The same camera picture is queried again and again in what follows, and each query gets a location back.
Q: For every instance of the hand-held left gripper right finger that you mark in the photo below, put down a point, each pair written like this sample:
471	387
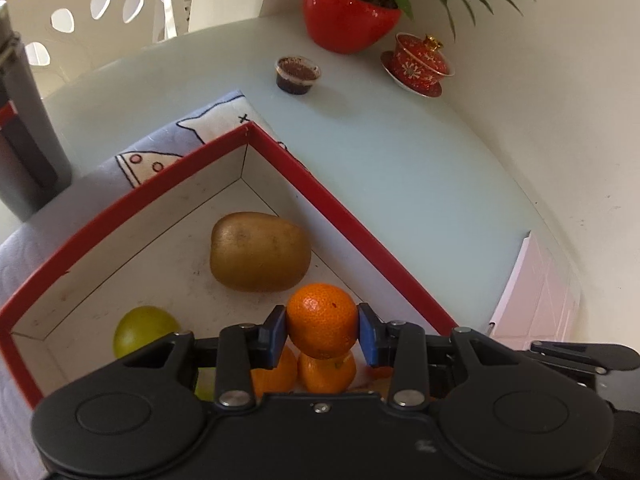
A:
369	335

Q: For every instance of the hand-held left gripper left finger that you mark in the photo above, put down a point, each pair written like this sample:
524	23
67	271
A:
274	337

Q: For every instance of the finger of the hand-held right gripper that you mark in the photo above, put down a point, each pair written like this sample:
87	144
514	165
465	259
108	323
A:
575	354

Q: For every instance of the brown kiwi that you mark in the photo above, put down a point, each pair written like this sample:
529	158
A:
260	252

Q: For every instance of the red cardboard box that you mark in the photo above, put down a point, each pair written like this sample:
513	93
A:
350	240

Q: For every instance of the green lime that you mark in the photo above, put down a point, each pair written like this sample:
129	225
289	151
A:
142	330

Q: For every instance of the pink checked sheet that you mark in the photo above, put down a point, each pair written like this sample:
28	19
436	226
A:
535	295

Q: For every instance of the cartoon cat printed blanket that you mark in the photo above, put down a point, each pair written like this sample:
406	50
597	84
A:
150	145

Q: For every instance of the small plastic sauce cup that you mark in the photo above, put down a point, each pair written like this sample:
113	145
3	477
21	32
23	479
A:
297	74

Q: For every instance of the red lidded teacup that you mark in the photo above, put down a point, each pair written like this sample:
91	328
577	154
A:
420	57

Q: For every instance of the grey metal bottle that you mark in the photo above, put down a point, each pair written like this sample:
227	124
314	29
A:
30	135

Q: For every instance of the potted plant in red pot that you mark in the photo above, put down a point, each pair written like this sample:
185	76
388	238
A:
350	15

